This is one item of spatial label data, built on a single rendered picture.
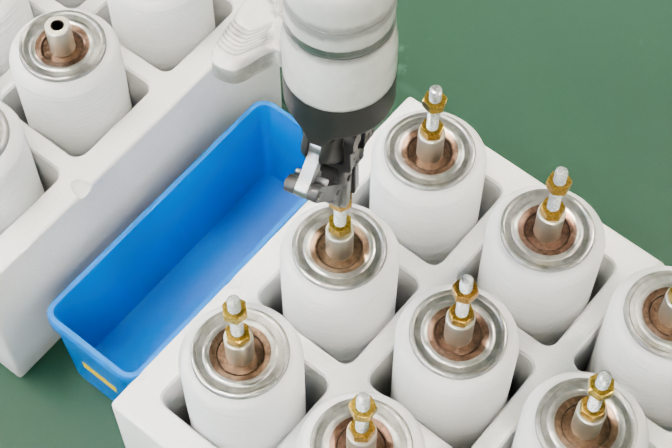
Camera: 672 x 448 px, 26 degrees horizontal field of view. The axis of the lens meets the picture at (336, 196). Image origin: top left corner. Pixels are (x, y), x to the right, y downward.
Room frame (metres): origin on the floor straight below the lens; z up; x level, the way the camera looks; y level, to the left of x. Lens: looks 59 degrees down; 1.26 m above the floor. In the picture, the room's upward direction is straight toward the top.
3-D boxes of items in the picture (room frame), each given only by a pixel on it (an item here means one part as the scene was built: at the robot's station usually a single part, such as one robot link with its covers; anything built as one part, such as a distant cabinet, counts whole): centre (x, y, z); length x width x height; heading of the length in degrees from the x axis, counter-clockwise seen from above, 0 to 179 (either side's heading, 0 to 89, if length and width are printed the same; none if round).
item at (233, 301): (0.47, 0.07, 0.30); 0.01 x 0.01 x 0.08
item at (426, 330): (0.49, -0.09, 0.25); 0.08 x 0.08 x 0.01
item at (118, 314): (0.65, 0.12, 0.06); 0.30 x 0.11 x 0.12; 141
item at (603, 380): (0.41, -0.18, 0.30); 0.01 x 0.01 x 0.08
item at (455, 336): (0.49, -0.09, 0.26); 0.02 x 0.02 x 0.03
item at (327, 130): (0.56, 0.00, 0.45); 0.08 x 0.08 x 0.09
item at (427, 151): (0.65, -0.08, 0.26); 0.02 x 0.02 x 0.03
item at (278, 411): (0.47, 0.07, 0.16); 0.10 x 0.10 x 0.18
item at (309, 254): (0.56, 0.00, 0.25); 0.08 x 0.08 x 0.01
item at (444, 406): (0.49, -0.09, 0.16); 0.10 x 0.10 x 0.18
